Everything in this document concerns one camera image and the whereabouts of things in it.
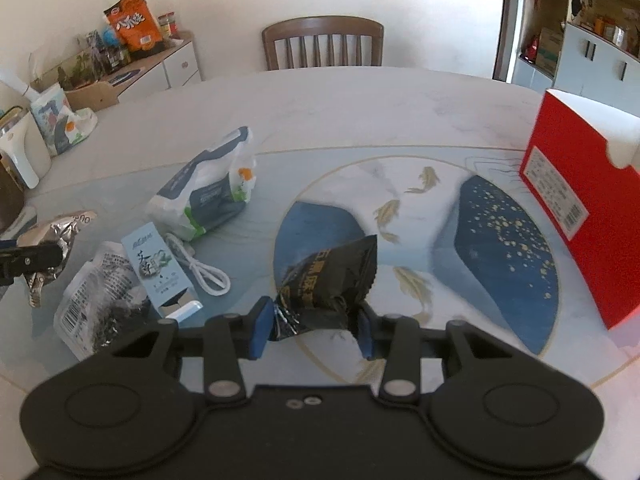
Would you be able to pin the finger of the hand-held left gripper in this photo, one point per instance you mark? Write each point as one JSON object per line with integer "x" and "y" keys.
{"x": 35, "y": 257}

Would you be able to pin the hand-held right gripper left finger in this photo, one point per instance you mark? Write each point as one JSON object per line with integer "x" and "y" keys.
{"x": 262, "y": 331}

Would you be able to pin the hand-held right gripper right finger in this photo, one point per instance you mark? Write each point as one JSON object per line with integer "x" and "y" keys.
{"x": 366, "y": 342}

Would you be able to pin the silver foil packet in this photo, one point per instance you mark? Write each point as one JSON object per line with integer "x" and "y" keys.
{"x": 60, "y": 232}

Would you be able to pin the clear packet with dark contents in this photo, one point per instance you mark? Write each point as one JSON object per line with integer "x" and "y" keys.
{"x": 95, "y": 300}

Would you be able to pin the black snack packet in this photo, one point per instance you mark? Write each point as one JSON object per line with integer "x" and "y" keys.
{"x": 325, "y": 280}

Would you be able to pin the white wet wipes pack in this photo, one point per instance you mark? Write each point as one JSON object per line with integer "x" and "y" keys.
{"x": 200, "y": 190}

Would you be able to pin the red cardboard box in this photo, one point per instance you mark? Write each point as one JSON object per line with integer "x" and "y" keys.
{"x": 575, "y": 240}

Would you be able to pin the marble patterned desktop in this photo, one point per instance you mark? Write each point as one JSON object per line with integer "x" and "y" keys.
{"x": 400, "y": 125}

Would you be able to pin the dark brown object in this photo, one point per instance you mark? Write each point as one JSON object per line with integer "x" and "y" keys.
{"x": 9, "y": 195}

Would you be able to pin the white electric kettle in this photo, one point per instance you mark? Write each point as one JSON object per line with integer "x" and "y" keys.
{"x": 22, "y": 152}

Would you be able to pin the light blue small carton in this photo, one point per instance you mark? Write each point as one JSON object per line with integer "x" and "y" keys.
{"x": 155, "y": 265}

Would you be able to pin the white blue printed tissue pack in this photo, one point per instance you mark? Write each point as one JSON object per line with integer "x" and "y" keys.
{"x": 52, "y": 117}

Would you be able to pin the glass plant tank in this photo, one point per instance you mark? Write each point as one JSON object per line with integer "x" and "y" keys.
{"x": 65, "y": 72}

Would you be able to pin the cluster of dark bottles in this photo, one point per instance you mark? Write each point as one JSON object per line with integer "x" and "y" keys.
{"x": 107, "y": 52}

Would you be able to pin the white side cabinet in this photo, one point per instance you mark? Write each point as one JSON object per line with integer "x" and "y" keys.
{"x": 175, "y": 67}

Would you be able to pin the orange snack bag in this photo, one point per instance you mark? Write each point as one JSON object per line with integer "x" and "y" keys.
{"x": 134, "y": 22}

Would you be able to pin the red lidded jars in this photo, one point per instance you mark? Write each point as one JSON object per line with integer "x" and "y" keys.
{"x": 168, "y": 25}

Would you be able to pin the brown wooden chair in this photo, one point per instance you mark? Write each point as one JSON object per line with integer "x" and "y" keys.
{"x": 322, "y": 27}

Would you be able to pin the red toy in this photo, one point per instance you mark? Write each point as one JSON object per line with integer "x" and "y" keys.
{"x": 529, "y": 52}

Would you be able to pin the cardboard storage box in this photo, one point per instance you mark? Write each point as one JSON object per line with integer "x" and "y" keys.
{"x": 550, "y": 50}

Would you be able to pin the white wall cabinet unit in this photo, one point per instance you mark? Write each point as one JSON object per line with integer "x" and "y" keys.
{"x": 600, "y": 60}

